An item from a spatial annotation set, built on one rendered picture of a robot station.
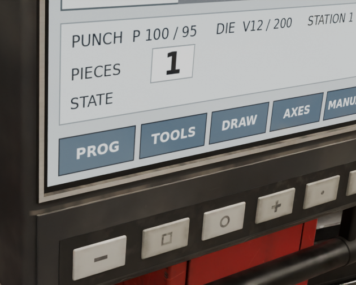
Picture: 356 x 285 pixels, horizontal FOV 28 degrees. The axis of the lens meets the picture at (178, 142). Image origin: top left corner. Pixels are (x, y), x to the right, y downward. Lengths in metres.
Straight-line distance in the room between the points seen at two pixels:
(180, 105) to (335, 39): 0.14
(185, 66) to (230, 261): 0.60
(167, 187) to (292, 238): 0.62
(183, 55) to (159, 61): 0.02
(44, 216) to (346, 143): 0.26
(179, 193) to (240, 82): 0.08
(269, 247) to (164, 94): 0.63
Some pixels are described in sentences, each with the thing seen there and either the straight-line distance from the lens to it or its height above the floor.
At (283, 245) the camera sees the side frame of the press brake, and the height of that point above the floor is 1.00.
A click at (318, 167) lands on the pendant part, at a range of 0.55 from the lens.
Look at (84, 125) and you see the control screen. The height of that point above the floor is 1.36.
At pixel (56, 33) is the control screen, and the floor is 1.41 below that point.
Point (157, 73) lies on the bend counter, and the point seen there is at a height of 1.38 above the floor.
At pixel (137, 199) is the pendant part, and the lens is 0.44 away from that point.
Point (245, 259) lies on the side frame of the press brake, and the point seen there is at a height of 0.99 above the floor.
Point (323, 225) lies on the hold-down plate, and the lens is 1.34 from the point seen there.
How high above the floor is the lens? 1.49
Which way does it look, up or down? 21 degrees down
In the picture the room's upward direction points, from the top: 4 degrees clockwise
